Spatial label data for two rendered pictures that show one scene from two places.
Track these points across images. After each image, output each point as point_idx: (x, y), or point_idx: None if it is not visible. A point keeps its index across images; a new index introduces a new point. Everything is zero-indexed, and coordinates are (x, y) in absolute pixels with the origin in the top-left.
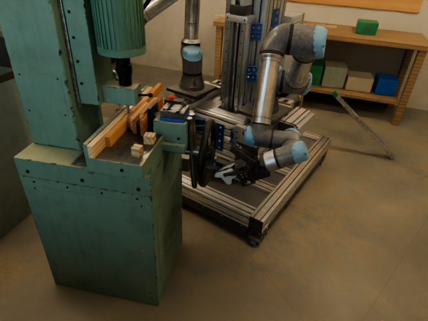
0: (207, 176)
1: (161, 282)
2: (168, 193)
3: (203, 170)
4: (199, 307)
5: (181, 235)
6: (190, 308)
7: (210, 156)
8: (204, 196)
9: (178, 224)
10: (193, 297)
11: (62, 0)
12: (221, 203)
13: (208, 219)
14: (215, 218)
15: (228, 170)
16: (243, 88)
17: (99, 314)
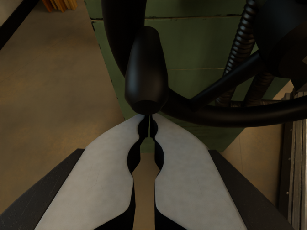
0: (238, 115)
1: (142, 143)
2: (194, 73)
3: (113, 39)
4: (141, 196)
5: (223, 145)
6: (139, 186)
7: (276, 42)
8: (303, 154)
9: (219, 133)
10: (153, 186)
11: None
12: (304, 188)
13: (281, 174)
14: (280, 184)
15: (100, 183)
16: None
17: (118, 107)
